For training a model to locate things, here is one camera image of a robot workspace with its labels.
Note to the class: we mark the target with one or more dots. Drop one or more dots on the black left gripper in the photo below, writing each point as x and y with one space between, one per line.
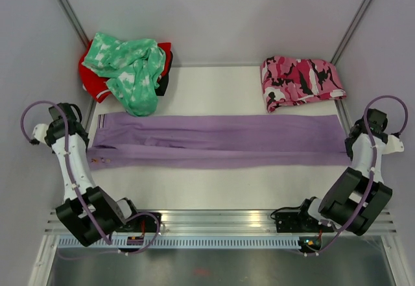
86 141

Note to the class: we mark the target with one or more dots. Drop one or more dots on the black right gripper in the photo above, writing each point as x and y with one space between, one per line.
349 148

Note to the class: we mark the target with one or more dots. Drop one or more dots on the purple trousers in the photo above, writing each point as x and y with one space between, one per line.
217 141

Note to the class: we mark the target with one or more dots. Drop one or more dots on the pink camouflage trousers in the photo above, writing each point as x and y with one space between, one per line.
287 81

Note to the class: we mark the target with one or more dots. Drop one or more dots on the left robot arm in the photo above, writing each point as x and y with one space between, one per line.
87 211

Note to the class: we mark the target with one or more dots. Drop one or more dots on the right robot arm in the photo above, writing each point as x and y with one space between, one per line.
344 196

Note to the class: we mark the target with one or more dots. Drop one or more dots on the red garment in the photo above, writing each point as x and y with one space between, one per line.
95 85

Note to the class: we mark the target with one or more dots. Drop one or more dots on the green tie-dye garment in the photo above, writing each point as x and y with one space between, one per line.
132 69

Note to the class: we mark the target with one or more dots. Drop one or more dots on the black garment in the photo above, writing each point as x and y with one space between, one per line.
164 80

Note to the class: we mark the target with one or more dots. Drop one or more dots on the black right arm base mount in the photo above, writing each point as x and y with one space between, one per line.
297 221

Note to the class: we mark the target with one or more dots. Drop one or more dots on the aluminium frame post left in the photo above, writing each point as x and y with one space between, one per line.
74 21

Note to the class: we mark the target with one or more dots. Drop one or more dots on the aluminium frame post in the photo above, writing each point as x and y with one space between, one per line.
351 29
74 21

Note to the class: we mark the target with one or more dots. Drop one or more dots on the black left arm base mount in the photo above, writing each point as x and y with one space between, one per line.
141 224

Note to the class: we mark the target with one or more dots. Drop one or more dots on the aluminium frame post right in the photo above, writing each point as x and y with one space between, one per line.
351 29

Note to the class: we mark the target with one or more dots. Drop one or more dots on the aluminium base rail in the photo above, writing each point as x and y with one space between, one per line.
223 222

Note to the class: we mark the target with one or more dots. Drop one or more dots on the white slotted cable duct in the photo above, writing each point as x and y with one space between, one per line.
199 242

